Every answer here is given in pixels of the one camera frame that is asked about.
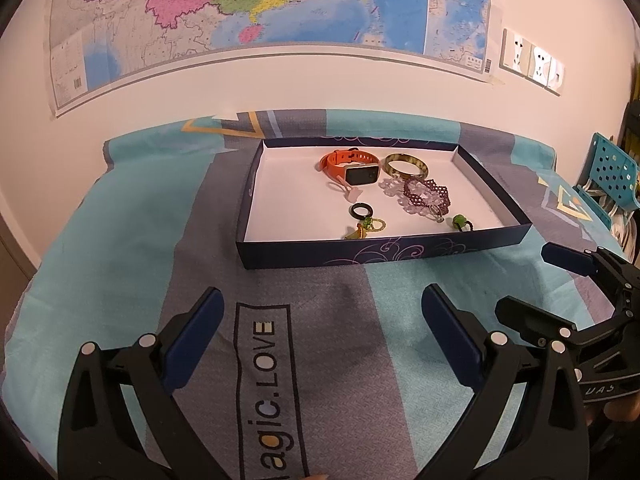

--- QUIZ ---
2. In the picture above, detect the dark red bead bracelet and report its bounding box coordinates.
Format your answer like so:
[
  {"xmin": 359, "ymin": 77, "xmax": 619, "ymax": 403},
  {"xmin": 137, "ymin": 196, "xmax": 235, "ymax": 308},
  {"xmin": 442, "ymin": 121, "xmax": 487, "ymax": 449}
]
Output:
[{"xmin": 402, "ymin": 175, "xmax": 451, "ymax": 223}]

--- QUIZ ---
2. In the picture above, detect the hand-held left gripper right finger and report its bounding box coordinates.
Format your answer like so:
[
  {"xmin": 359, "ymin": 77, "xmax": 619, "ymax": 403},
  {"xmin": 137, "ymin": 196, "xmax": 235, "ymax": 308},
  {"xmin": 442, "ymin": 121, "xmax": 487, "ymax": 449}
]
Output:
[{"xmin": 421, "ymin": 283, "xmax": 594, "ymax": 480}]

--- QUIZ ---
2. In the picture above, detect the pink charm with loop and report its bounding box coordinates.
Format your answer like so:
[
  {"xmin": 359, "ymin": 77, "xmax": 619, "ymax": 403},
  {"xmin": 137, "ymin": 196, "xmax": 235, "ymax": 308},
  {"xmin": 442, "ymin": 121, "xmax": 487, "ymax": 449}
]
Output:
[{"xmin": 327, "ymin": 177, "xmax": 363, "ymax": 198}]

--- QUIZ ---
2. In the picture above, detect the dark blue shallow box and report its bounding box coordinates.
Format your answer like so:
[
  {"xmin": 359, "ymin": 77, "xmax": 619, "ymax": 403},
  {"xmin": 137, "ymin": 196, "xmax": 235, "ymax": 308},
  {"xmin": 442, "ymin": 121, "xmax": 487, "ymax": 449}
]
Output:
[{"xmin": 236, "ymin": 136, "xmax": 533, "ymax": 272}]

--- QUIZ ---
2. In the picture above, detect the orange smart watch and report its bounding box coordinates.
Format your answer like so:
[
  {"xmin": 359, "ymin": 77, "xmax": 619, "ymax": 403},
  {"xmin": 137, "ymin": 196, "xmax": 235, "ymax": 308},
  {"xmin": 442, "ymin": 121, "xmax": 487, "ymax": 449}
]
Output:
[{"xmin": 319, "ymin": 147, "xmax": 381, "ymax": 186}]

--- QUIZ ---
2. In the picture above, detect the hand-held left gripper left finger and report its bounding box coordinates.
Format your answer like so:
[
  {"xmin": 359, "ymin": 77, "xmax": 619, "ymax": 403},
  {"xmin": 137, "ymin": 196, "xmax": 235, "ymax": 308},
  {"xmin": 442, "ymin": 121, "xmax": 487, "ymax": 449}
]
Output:
[{"xmin": 56, "ymin": 286, "xmax": 232, "ymax": 480}]

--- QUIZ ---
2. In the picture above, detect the colourful wall map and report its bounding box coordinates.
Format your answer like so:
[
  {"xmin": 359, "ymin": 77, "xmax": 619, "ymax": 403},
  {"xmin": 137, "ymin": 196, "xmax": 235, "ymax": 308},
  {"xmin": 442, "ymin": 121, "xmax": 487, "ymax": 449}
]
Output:
[{"xmin": 47, "ymin": 0, "xmax": 493, "ymax": 120}]

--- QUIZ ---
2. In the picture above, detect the clear crystal bead bracelet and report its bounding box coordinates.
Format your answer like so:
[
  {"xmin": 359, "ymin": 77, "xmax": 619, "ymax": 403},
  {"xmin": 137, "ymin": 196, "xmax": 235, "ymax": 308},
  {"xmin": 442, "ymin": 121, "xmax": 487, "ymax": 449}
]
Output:
[{"xmin": 378, "ymin": 176, "xmax": 436, "ymax": 218}]

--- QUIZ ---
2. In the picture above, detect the amber mottled bangle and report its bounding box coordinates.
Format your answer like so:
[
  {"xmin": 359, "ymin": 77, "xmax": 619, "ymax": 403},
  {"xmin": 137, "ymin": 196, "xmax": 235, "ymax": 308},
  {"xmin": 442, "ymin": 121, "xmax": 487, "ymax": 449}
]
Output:
[{"xmin": 384, "ymin": 152, "xmax": 429, "ymax": 179}]

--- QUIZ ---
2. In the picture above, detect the teal perforated chair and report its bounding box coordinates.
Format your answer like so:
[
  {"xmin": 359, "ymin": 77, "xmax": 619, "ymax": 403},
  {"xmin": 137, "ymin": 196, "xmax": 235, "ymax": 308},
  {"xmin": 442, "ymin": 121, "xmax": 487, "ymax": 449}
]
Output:
[{"xmin": 575, "ymin": 132, "xmax": 640, "ymax": 231}]

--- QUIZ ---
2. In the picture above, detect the pale cloth pile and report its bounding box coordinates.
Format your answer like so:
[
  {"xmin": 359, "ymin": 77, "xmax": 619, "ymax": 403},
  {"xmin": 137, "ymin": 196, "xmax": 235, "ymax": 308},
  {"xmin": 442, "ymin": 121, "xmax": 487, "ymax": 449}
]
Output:
[{"xmin": 585, "ymin": 185, "xmax": 640, "ymax": 256}]

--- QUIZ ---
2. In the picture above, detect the person's right hand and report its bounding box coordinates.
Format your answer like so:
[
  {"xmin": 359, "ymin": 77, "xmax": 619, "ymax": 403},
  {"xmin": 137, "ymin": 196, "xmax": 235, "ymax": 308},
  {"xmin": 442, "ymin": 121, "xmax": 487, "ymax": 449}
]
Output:
[{"xmin": 587, "ymin": 397, "xmax": 640, "ymax": 426}]

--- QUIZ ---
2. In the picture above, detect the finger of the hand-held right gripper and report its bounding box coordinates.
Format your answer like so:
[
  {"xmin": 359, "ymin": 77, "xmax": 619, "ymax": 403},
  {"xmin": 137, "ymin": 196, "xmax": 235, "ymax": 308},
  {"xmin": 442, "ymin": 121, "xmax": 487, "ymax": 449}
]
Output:
[
  {"xmin": 495, "ymin": 296, "xmax": 640, "ymax": 356},
  {"xmin": 542, "ymin": 242, "xmax": 640, "ymax": 311}
]

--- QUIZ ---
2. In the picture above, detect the grey brown door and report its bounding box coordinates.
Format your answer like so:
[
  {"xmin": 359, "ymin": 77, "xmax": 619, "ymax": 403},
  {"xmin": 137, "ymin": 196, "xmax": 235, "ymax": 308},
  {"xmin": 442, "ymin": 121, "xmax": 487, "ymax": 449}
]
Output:
[{"xmin": 0, "ymin": 220, "xmax": 41, "ymax": 286}]

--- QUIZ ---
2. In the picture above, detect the teal grey printed blanket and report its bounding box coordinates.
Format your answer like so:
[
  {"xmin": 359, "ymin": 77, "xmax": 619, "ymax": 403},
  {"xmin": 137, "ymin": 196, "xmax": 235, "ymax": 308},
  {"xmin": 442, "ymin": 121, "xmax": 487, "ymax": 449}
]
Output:
[{"xmin": 0, "ymin": 107, "xmax": 640, "ymax": 480}]

